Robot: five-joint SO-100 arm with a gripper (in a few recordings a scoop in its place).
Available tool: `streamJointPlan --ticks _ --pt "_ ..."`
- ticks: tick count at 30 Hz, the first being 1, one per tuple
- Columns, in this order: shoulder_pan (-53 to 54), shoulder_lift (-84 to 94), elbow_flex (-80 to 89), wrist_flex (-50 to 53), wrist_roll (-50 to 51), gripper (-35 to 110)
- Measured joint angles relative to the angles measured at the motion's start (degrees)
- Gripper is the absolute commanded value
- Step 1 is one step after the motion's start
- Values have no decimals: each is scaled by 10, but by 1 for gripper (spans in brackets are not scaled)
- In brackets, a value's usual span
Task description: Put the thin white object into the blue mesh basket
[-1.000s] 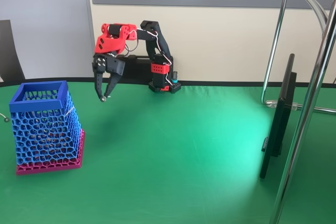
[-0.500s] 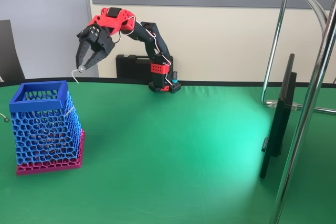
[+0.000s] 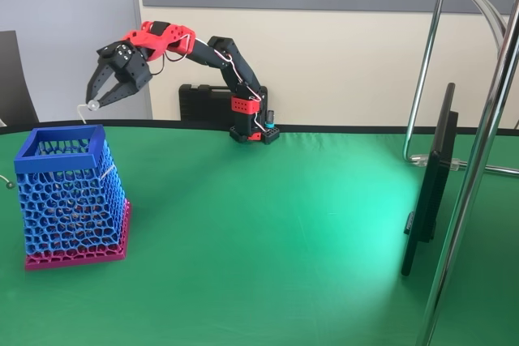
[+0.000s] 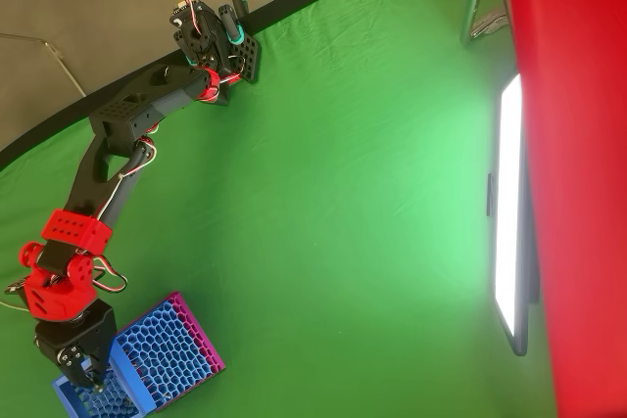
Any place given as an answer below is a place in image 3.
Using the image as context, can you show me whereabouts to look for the blue mesh basket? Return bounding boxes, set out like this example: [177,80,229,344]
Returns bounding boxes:
[13,124,127,258]

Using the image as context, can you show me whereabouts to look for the black plastic tool case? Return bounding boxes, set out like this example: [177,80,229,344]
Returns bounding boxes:
[178,83,268,122]

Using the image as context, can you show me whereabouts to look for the green table cloth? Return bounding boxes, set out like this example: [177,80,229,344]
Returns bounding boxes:
[0,120,519,346]

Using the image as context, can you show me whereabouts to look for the clear plastic clip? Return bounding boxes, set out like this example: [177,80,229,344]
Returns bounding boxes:
[409,153,468,172]

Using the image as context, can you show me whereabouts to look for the black monitor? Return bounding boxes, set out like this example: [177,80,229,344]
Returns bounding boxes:
[400,82,460,278]

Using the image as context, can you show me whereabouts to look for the chrome tube stand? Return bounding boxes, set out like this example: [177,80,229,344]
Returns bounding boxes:
[402,0,519,346]

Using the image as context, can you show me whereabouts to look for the small black gripper camera mount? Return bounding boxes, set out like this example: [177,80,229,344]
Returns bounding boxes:
[96,42,121,66]

